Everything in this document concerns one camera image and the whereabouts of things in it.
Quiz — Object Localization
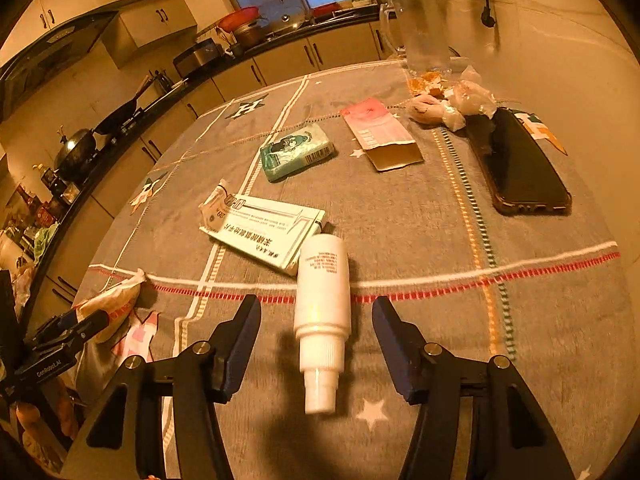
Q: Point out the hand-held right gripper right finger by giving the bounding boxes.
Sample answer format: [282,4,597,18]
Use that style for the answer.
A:
[371,295,583,480]

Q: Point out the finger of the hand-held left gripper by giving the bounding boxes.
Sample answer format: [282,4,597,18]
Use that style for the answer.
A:
[50,312,112,357]
[30,307,85,347]

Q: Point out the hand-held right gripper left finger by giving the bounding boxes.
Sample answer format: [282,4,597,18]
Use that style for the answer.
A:
[60,294,263,480]

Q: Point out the red white plastic bag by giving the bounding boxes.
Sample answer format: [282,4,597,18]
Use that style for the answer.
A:
[70,268,147,344]

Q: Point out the white spray bottle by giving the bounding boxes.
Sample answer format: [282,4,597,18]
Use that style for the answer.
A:
[292,234,352,416]

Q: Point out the white medicine box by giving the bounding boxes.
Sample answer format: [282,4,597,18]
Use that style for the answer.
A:
[199,180,329,277]

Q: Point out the green tissue packet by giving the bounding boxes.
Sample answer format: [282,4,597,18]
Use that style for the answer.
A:
[260,124,337,184]

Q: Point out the pink box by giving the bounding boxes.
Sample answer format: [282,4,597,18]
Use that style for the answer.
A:
[340,97,426,174]

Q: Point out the red print plastic wrapper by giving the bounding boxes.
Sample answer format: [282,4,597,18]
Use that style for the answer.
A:
[450,65,499,117]

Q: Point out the person's left hand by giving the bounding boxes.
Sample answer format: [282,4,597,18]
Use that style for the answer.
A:
[12,385,81,461]

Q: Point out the pink paper scrap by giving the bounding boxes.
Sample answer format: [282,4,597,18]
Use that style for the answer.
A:
[111,310,162,364]

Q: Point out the green vegetable bag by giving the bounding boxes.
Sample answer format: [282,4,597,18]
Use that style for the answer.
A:
[30,222,62,261]

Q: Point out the grey tablecloth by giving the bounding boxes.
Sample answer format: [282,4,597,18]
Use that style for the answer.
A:
[75,57,624,480]

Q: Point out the cluster of condiment bottles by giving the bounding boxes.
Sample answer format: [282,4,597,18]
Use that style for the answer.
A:
[0,160,71,241]

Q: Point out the lidded cooking pot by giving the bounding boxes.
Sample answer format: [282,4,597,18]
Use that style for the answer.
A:
[54,127,99,184]

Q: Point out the black wok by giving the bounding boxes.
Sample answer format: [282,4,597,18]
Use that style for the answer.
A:
[92,75,154,136]

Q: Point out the black smartphone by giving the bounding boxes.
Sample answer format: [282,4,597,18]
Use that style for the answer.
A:
[465,107,574,217]

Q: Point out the black kitchen countertop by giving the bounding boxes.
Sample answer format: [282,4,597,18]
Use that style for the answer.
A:
[15,10,382,281]

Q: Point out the round crumpled plastic wrapper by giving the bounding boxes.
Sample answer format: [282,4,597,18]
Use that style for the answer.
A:
[405,94,469,132]

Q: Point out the range hood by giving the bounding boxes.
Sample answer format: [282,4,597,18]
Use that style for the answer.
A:
[0,10,121,121]

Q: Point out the orange peel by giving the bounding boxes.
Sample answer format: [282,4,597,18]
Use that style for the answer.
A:
[407,71,451,99]

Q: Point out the lower kitchen cabinets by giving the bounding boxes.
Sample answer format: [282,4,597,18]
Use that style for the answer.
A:
[30,25,396,322]

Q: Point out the kitchen cabinets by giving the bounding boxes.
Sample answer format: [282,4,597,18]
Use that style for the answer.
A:
[0,0,199,69]
[30,25,396,322]

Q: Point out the steel kitchen appliance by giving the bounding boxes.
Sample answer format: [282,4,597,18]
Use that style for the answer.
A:
[172,42,224,79]

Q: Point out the upper kitchen cabinets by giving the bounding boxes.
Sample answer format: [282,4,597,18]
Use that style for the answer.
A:
[0,0,199,69]

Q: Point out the metal pot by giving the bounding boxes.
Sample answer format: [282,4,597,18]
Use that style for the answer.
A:
[232,22,266,46]

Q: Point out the glass mug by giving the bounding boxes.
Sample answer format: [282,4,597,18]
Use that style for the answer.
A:
[377,0,456,79]

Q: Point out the red basin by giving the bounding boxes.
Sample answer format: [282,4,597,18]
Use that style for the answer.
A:
[218,6,261,31]

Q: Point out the sink faucet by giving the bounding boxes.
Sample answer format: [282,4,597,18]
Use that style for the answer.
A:
[279,0,311,26]

